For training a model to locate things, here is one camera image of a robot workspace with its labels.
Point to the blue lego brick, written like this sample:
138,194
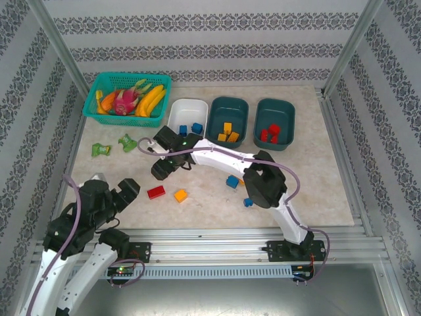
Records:
232,181
183,130
248,202
197,127

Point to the red long lego brick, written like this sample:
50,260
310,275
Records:
274,131
156,192

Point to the yellow long lego brick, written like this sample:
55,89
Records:
241,181
233,137

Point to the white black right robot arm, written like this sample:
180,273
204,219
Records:
263,187

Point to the white plastic bin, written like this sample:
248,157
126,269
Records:
187,112

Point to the green candy wrapper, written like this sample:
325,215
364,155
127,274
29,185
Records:
127,142
101,149

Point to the pink toy dragon fruit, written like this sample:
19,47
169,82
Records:
123,102

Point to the dark teal plastic bin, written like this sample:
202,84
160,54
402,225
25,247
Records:
228,108
276,110

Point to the orange toy fruit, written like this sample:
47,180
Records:
108,100

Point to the small green circuit board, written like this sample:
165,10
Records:
302,272
120,271

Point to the yellow toy fruit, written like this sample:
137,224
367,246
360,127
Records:
98,98

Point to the teal plastic mesh basket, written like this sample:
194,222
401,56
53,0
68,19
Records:
112,77

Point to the aluminium side rail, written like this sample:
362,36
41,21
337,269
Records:
348,164
75,148

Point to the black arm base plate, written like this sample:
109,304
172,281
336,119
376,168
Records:
141,251
276,251

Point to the aluminium cross rail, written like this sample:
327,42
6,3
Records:
210,245

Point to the aluminium frame post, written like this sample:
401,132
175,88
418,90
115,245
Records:
348,49
69,49

